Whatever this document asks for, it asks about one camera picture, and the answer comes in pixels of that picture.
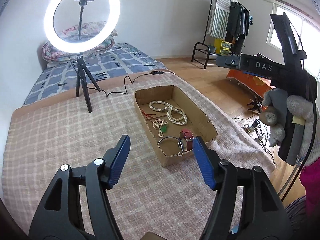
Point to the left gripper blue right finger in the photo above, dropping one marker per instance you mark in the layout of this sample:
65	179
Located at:
262	216

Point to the thin dark hoop bangle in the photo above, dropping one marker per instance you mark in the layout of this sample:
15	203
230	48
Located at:
172	139

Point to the red strap watch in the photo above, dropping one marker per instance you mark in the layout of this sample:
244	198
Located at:
185	140

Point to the right gloved hand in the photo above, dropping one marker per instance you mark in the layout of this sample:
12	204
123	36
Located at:
302	111

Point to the orange cloth covered table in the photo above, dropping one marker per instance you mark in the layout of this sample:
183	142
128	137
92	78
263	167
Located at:
258	85

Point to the window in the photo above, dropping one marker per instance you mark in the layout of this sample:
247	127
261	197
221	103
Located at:
306	35

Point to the small black floor tripod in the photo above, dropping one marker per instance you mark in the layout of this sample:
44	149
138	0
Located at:
255	105

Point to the dark hanging clothes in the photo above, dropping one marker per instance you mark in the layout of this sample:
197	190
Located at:
237	27

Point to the yellow crate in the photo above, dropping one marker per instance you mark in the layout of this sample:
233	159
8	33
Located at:
222	47

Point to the open cardboard box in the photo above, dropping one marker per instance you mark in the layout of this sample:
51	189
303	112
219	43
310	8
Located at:
165	111

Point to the striped white towel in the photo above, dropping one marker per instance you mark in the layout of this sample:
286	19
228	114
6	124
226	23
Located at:
218	18

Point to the black clothes rack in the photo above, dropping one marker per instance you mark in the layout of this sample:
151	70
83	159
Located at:
204	51

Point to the black tripod stand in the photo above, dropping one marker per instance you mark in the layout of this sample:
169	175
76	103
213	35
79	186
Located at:
82	72

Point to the blue patterned bed sheet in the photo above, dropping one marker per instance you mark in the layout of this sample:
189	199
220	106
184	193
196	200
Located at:
121	60

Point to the folded floral quilt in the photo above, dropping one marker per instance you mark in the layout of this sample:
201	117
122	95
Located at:
88	31

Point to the white ring light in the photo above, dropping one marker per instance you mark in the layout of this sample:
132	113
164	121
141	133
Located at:
80	47

